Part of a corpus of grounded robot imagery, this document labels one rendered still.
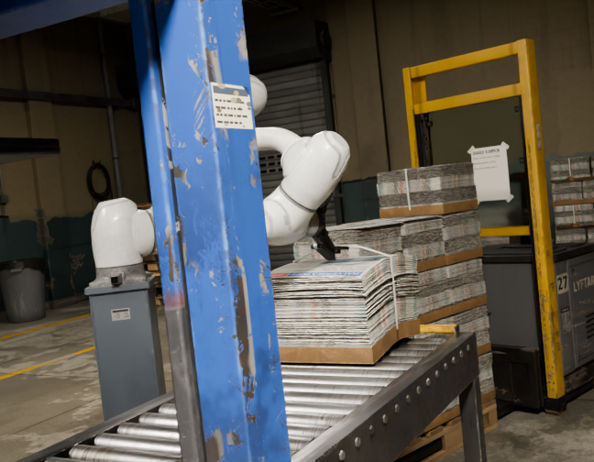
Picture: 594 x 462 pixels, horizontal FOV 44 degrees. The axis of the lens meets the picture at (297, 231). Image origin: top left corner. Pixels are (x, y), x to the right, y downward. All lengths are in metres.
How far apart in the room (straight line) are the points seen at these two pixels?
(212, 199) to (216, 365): 0.15
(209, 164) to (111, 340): 1.80
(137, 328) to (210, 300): 1.74
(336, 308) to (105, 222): 0.92
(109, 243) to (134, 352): 0.36
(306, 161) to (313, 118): 8.68
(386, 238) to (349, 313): 1.29
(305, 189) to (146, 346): 1.01
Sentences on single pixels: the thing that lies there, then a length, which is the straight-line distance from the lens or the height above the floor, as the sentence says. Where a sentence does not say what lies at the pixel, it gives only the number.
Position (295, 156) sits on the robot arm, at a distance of 1.62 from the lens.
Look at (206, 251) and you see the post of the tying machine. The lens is 0.67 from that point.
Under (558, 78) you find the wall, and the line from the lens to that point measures 9.31.
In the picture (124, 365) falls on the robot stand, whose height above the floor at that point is 0.74.
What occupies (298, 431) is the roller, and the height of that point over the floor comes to 0.79.
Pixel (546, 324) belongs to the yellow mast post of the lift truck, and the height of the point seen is 0.46.
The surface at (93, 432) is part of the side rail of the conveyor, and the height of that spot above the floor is 0.80.
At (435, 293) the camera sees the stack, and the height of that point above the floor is 0.72.
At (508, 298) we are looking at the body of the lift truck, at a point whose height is 0.56.
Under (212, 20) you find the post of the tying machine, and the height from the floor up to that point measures 1.39.
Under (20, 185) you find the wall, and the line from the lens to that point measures 10.40.
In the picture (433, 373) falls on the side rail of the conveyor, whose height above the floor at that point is 0.78.
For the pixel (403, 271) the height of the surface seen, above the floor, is 0.99.
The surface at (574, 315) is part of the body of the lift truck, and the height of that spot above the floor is 0.44.
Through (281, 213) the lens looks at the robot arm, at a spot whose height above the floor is 1.19.
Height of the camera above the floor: 1.23
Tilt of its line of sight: 3 degrees down
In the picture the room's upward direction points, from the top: 6 degrees counter-clockwise
